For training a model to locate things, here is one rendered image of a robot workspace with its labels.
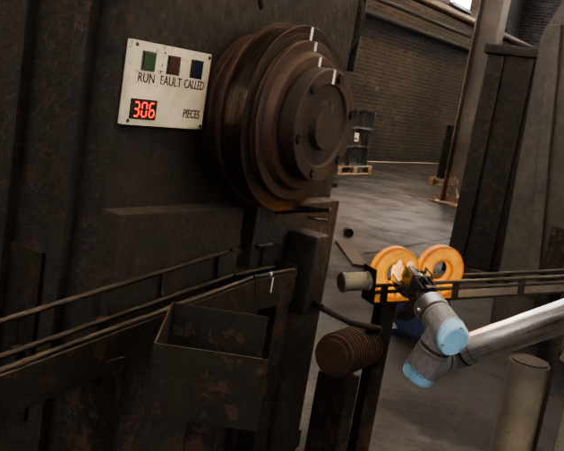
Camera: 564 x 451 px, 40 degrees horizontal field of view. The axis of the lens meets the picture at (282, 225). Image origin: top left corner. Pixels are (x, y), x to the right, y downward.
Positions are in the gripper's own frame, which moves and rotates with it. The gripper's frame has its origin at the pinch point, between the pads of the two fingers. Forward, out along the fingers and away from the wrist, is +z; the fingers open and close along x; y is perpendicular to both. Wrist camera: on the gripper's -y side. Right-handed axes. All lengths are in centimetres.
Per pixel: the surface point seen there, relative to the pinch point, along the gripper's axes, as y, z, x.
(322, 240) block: 7.4, 1.2, 26.1
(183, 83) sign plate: 49, -5, 77
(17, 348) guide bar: 7, -51, 109
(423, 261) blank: 3.7, -0.1, -8.4
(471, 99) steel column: -147, 687, -493
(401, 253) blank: 5.5, 0.5, -0.2
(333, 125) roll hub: 45, -6, 38
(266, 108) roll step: 48, -11, 58
